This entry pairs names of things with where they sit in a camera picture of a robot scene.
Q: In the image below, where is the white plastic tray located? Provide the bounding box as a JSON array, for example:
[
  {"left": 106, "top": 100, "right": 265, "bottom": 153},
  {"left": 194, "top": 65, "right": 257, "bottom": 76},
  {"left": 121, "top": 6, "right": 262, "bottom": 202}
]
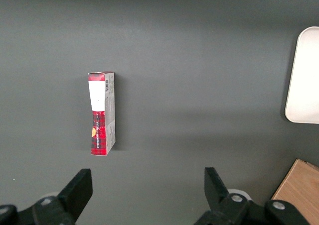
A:
[{"left": 284, "top": 26, "right": 319, "bottom": 124}]

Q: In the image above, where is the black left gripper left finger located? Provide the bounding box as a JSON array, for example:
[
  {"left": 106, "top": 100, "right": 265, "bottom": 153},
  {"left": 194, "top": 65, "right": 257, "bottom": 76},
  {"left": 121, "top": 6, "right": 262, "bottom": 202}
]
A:
[{"left": 0, "top": 168, "right": 93, "bottom": 225}]

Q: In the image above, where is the wooden board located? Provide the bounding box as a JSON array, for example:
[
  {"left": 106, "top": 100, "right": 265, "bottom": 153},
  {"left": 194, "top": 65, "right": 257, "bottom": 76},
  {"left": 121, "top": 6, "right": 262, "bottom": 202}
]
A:
[{"left": 271, "top": 158, "right": 319, "bottom": 225}]

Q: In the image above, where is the red plaid cardboard box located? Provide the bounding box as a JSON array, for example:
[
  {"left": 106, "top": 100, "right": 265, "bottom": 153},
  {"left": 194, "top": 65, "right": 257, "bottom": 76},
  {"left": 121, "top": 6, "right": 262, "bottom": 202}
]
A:
[{"left": 87, "top": 71, "right": 116, "bottom": 156}]

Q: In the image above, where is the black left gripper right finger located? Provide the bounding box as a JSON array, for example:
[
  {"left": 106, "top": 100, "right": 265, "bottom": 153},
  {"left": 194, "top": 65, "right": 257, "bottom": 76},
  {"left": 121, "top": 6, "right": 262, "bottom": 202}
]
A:
[{"left": 193, "top": 167, "right": 310, "bottom": 225}]

